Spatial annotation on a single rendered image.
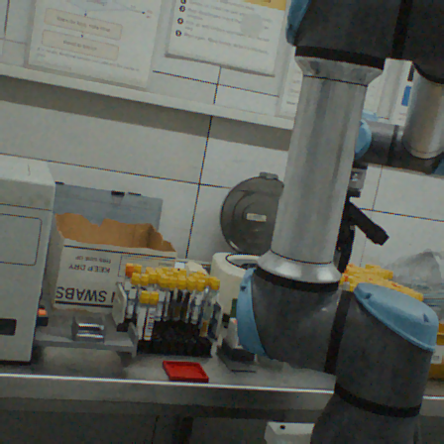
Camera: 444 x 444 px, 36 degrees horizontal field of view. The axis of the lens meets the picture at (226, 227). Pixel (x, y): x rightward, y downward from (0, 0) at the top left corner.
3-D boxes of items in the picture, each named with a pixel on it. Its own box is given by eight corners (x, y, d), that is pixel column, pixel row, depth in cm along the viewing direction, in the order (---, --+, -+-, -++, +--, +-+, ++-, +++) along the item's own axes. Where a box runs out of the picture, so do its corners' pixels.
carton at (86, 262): (50, 309, 139) (60, 237, 136) (44, 271, 166) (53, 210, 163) (167, 319, 147) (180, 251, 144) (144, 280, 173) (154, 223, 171)
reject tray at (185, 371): (169, 380, 115) (170, 376, 114) (162, 364, 121) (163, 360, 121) (208, 383, 117) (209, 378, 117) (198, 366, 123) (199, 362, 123)
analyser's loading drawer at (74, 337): (8, 349, 110) (13, 318, 109) (9, 335, 116) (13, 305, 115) (135, 357, 116) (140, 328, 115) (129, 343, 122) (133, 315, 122)
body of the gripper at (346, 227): (300, 239, 139) (313, 180, 137) (340, 245, 141) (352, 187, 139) (313, 248, 132) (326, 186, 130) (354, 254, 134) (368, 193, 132)
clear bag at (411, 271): (394, 322, 180) (410, 254, 177) (349, 300, 194) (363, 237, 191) (457, 321, 195) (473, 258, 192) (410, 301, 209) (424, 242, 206)
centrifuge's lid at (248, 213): (229, 165, 171) (224, 166, 179) (213, 264, 172) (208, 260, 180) (311, 179, 175) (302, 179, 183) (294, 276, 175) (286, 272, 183)
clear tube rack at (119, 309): (118, 332, 133) (124, 296, 132) (111, 315, 142) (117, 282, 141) (217, 340, 139) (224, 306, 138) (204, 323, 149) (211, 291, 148)
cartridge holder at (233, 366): (229, 370, 124) (233, 351, 123) (215, 351, 132) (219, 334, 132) (257, 372, 126) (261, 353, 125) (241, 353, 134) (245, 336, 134)
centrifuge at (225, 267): (217, 330, 146) (227, 275, 144) (201, 291, 174) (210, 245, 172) (324, 344, 150) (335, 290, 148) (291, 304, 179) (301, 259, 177)
